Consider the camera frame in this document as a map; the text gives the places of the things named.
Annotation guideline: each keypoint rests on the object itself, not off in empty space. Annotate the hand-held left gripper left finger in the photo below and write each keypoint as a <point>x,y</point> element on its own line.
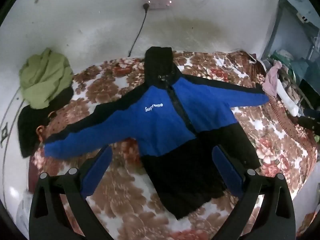
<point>96,172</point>

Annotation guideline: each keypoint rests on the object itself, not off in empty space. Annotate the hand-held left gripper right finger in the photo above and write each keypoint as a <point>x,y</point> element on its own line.
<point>228,172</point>

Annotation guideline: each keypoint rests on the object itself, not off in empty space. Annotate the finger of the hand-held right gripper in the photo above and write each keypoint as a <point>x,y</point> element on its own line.
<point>308,123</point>

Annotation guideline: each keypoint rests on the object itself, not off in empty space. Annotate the blue and black hooded jacket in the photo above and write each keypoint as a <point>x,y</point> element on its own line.
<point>160,120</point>

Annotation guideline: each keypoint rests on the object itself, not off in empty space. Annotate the white cloth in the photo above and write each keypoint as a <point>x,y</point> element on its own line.
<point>290,102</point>

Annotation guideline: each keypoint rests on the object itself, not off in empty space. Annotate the floral brown and white blanket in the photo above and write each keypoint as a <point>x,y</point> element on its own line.
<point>120,200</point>

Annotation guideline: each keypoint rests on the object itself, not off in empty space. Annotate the pink cloth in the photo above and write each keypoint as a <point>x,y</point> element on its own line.
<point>273,78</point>

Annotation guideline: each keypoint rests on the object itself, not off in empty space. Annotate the black cloth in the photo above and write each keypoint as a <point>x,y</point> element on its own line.
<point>30,127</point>

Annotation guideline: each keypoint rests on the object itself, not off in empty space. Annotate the cluttered blue metal shelf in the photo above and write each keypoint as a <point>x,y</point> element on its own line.
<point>295,42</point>

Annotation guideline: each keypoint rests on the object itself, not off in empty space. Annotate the green cloth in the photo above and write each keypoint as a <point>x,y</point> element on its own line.
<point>45,80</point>

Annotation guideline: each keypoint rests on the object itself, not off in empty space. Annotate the white power strip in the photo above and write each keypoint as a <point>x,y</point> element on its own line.
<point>157,3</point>

